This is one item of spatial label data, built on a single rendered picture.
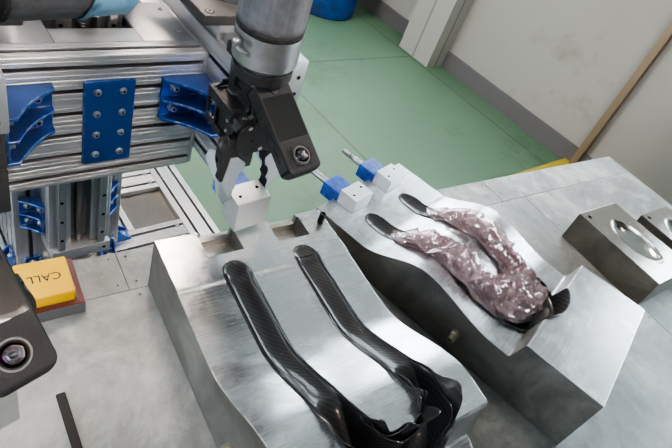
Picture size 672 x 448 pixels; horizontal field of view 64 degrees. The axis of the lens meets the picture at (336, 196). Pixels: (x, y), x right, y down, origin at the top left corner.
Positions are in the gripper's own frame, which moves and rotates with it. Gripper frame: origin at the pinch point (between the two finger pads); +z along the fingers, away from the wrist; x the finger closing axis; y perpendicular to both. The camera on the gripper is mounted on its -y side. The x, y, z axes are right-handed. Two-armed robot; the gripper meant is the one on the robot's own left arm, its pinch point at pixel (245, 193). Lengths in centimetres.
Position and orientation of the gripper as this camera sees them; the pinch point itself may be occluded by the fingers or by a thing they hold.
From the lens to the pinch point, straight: 74.5
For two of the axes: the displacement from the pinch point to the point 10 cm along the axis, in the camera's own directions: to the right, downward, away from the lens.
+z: -2.7, 6.8, 6.8
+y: -5.6, -6.8, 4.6
